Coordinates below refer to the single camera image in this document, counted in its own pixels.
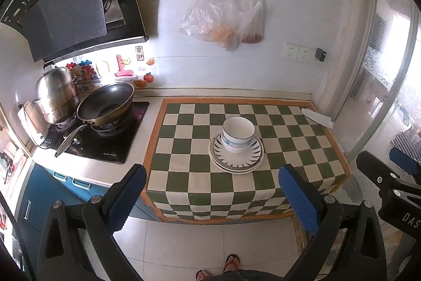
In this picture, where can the black gas stove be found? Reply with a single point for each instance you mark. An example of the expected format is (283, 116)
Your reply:
(111, 146)

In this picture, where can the large clear plastic bag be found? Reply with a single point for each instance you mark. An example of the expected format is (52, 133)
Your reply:
(210, 11)

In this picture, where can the white wall socket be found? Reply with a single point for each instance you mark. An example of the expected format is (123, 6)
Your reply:
(290, 51)
(305, 54)

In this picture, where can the cluster of colourful wall stickers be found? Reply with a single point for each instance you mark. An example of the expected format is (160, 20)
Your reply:
(123, 68)

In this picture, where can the small clear plastic bag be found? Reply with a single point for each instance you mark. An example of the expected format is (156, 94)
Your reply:
(255, 24)

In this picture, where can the person's foot in sandal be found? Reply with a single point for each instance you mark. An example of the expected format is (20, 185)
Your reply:
(203, 275)
(231, 263)

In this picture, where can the stainless steel steamer pot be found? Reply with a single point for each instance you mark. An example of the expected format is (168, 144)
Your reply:
(57, 96)

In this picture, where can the white plate with brown rim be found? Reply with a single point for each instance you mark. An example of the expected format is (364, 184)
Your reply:
(236, 170)

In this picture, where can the black range hood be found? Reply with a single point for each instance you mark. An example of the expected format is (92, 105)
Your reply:
(72, 4)

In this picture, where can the white plate with blue stripes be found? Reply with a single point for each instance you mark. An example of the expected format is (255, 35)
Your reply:
(255, 154)

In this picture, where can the folded white paper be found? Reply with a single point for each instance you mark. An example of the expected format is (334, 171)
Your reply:
(317, 118)

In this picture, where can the green white checkered tablecloth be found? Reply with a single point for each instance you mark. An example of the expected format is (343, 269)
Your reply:
(187, 152)

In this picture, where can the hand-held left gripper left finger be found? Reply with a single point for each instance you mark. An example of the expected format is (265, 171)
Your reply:
(128, 198)

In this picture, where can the person's right foot in sandal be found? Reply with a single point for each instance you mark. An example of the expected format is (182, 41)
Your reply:
(231, 263)

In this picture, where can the person's left foot in sandal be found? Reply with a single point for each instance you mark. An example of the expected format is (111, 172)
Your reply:
(203, 275)

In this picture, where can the black plug adapter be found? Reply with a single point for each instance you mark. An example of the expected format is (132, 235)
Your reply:
(320, 55)

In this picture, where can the blue kitchen cabinet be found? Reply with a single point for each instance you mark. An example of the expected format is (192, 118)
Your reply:
(36, 188)

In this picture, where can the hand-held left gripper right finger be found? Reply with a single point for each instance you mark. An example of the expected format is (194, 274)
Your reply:
(299, 198)

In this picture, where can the person's dark shorts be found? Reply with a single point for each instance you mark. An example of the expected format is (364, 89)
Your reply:
(246, 276)

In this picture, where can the white bowl with dark rim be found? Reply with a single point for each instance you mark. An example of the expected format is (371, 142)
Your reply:
(238, 128)

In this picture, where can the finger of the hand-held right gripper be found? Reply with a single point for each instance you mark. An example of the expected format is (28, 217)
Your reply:
(375, 169)
(406, 161)

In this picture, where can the glass sliding door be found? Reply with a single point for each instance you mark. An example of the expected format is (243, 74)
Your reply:
(378, 123)

